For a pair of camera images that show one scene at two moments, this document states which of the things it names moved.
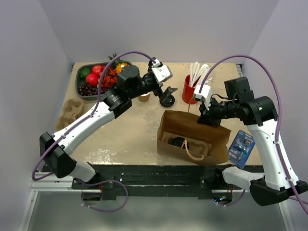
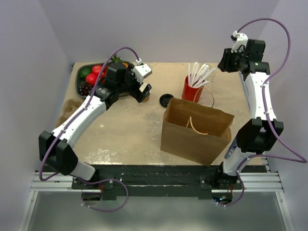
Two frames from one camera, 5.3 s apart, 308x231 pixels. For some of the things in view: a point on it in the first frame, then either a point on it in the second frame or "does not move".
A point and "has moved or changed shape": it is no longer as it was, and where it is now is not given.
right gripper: [207, 116] to [224, 65]
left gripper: [159, 92] to [141, 95]
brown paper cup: [144, 97] does not move
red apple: [92, 79] does not move
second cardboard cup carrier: [71, 112] does not move
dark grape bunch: [86, 90] does not move
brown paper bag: [181, 136] has moved or changed shape
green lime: [85, 71] does not move
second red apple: [97, 69] does not move
